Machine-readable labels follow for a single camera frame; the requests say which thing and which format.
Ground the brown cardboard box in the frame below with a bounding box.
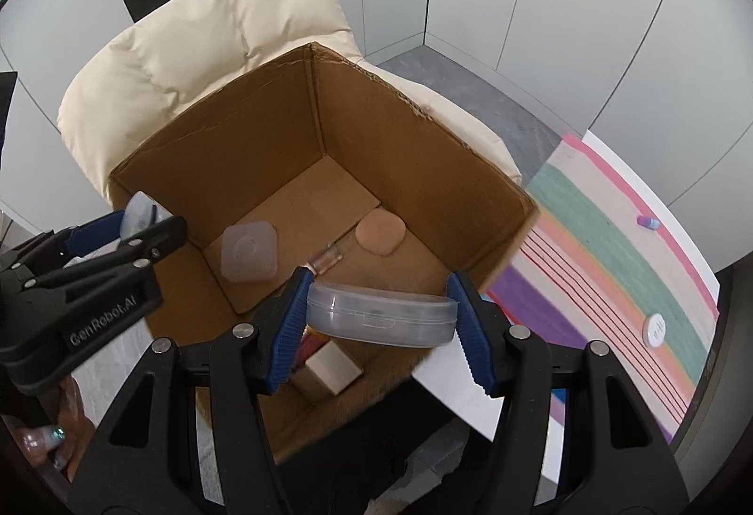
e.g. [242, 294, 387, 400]
[109, 41, 539, 463]

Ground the small peach cosmetic bottle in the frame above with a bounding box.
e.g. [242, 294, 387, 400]
[307, 241, 345, 275]

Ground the clear plastic lid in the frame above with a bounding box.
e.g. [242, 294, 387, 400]
[120, 190, 174, 242]
[220, 221, 279, 285]

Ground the beige rounded case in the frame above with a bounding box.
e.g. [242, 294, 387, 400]
[356, 210, 407, 257]

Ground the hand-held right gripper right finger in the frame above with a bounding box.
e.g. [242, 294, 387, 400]
[445, 273, 689, 515]

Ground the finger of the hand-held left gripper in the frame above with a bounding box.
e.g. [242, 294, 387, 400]
[12, 210, 127, 263]
[114, 215, 189, 266]

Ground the cream padded chair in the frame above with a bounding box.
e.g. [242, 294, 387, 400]
[57, 0, 524, 198]

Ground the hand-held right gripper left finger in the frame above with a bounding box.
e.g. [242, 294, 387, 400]
[67, 267, 315, 515]

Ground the person's left hand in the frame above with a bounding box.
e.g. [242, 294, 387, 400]
[15, 380, 95, 481]

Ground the white cube box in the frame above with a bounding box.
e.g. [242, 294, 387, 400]
[292, 341, 364, 404]

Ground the clear round plastic case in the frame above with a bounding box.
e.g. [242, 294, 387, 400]
[306, 281, 460, 347]

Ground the striped colourful towel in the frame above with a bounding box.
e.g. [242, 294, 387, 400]
[485, 134, 720, 442]

